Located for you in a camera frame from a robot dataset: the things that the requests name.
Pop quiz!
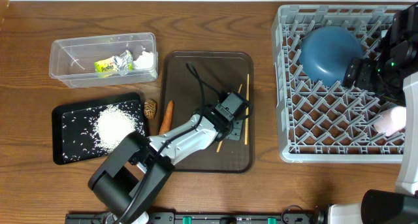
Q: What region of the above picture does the wooden chopstick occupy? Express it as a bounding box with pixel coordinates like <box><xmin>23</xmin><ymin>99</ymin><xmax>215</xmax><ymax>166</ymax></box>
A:
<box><xmin>244</xmin><ymin>73</ymin><xmax>249</xmax><ymax>145</ymax></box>
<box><xmin>216</xmin><ymin>84</ymin><xmax>243</xmax><ymax>153</ymax></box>

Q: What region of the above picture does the dark blue plate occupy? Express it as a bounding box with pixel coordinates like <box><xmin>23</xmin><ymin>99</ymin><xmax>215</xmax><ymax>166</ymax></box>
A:
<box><xmin>299</xmin><ymin>26</ymin><xmax>363</xmax><ymax>86</ymax></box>

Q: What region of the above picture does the pink plastic cup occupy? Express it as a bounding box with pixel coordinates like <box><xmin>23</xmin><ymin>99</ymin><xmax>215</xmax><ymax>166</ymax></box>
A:
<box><xmin>374</xmin><ymin>106</ymin><xmax>406</xmax><ymax>136</ymax></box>

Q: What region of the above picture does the orange carrot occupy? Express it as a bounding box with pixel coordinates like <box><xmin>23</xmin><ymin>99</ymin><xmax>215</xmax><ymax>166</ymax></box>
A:
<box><xmin>159</xmin><ymin>100</ymin><xmax>174</xmax><ymax>135</ymax></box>

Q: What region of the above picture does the brown dried mushroom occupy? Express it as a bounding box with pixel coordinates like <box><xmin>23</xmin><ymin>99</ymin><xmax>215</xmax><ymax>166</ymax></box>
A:
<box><xmin>144</xmin><ymin>99</ymin><xmax>157</xmax><ymax>120</ymax></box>

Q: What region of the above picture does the white tissue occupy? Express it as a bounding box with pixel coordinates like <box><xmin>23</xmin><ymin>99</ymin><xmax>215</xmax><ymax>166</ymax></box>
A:
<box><xmin>133</xmin><ymin>50</ymin><xmax>154</xmax><ymax>70</ymax></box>

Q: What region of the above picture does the yellow foil snack wrapper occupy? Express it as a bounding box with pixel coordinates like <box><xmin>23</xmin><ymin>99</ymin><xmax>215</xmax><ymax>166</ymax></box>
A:
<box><xmin>94</xmin><ymin>50</ymin><xmax>133</xmax><ymax>78</ymax></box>

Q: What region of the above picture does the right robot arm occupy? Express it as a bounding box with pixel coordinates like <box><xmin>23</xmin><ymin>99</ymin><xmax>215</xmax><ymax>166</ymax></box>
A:
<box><xmin>313</xmin><ymin>4</ymin><xmax>417</xmax><ymax>223</ymax></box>

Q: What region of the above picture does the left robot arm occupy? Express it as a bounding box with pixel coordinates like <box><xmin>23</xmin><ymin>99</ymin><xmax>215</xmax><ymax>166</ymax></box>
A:
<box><xmin>88</xmin><ymin>91</ymin><xmax>250</xmax><ymax>223</ymax></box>

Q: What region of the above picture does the grey dishwasher rack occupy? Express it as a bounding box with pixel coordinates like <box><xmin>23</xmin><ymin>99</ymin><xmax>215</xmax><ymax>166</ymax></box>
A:
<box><xmin>272</xmin><ymin>5</ymin><xmax>411</xmax><ymax>163</ymax></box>

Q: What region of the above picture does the black waste tray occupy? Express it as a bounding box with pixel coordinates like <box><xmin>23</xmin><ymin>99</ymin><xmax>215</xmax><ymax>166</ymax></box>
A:
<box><xmin>52</xmin><ymin>93</ymin><xmax>147</xmax><ymax>165</ymax></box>

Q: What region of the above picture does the dark brown serving tray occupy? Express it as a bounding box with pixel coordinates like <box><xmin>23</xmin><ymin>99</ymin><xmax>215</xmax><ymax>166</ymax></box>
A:
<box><xmin>158</xmin><ymin>51</ymin><xmax>255</xmax><ymax>173</ymax></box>

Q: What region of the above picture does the white rice pile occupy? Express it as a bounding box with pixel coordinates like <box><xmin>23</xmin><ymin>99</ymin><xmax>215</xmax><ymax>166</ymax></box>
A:
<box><xmin>61</xmin><ymin>99</ymin><xmax>146</xmax><ymax>162</ymax></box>

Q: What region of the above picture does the clear plastic bin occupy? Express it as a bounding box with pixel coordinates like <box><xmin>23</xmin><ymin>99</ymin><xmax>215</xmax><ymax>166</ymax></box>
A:
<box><xmin>49</xmin><ymin>33</ymin><xmax>158</xmax><ymax>88</ymax></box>

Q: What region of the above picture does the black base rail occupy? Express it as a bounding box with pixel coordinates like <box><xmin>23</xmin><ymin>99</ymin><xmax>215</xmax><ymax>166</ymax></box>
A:
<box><xmin>64</xmin><ymin>212</ymin><xmax>327</xmax><ymax>224</ymax></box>

